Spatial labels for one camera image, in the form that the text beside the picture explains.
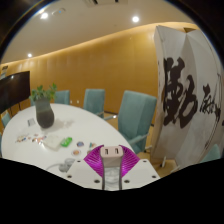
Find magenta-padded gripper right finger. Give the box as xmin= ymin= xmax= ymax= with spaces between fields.
xmin=119 ymin=144 xmax=161 ymax=191

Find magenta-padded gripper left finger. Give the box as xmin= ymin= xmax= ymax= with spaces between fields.
xmin=65 ymin=144 xmax=105 ymax=192

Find small pink charger block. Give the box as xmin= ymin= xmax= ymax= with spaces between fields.
xmin=99 ymin=145 xmax=125 ymax=192

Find small green object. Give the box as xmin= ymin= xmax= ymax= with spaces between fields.
xmin=60 ymin=136 xmax=73 ymax=148

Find flat white box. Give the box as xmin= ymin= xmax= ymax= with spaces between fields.
xmin=44 ymin=134 xmax=66 ymax=152

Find teal chairs group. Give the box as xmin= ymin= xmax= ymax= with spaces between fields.
xmin=0 ymin=88 xmax=224 ymax=164

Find scattered small colourful stickers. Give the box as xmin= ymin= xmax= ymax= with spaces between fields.
xmin=29 ymin=133 xmax=48 ymax=145

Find potted plant in grey vase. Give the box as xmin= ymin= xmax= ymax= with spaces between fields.
xmin=29 ymin=83 xmax=58 ymax=129

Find colourful sticker sheet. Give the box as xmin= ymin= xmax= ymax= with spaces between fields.
xmin=14 ymin=134 xmax=30 ymax=144

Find white calligraphy folding screen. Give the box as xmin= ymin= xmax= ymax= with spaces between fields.
xmin=151 ymin=24 xmax=224 ymax=169

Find black wall television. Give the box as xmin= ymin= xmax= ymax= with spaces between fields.
xmin=0 ymin=70 xmax=32 ymax=116

